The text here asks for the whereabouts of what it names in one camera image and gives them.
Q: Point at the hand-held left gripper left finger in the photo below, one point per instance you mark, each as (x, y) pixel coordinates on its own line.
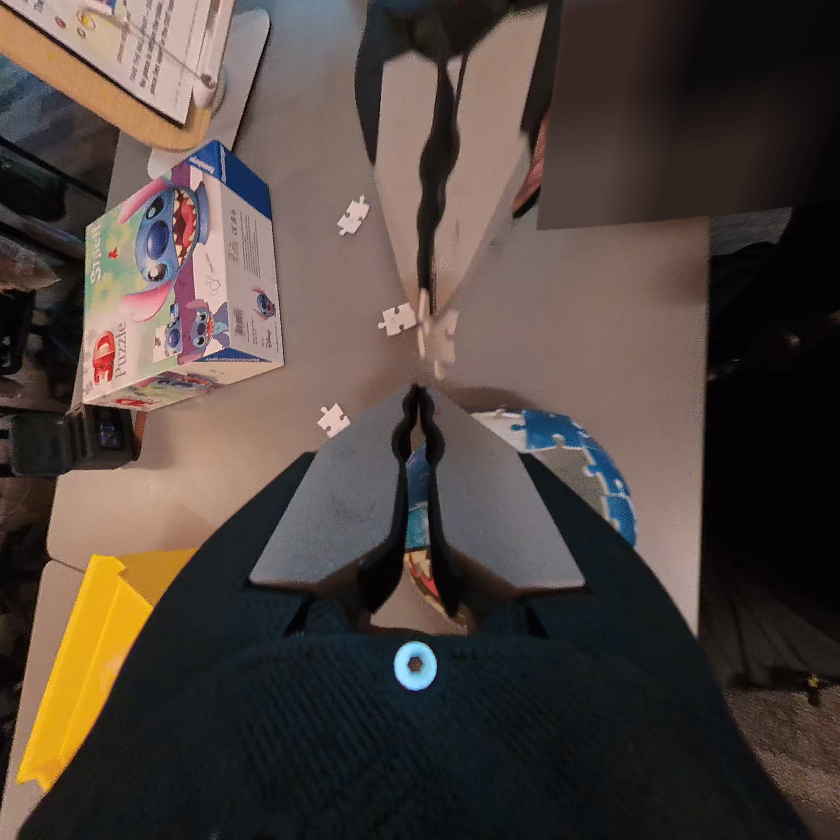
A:
(328, 512)

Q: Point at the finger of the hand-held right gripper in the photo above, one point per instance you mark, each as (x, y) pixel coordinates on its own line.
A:
(400, 164)
(479, 164)

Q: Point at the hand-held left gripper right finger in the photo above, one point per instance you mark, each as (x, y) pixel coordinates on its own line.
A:
(505, 518)

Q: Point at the blue puzzle ball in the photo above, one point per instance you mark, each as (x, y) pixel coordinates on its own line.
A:
(564, 439)

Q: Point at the white puzzle piece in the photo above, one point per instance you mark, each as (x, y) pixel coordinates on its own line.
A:
(353, 216)
(398, 319)
(333, 420)
(436, 341)

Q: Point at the cartoon print puzzle box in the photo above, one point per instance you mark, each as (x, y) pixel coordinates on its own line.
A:
(184, 275)

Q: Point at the instruction sheet on wooden stand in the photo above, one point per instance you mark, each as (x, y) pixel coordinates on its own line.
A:
(148, 128)

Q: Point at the printed instruction sheet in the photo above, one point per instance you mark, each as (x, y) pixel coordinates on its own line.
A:
(151, 39)

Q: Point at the yellow plastic bin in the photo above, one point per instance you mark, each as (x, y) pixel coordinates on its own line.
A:
(85, 656)

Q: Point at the grey fuzzy cloth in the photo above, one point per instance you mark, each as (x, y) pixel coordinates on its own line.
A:
(19, 262)

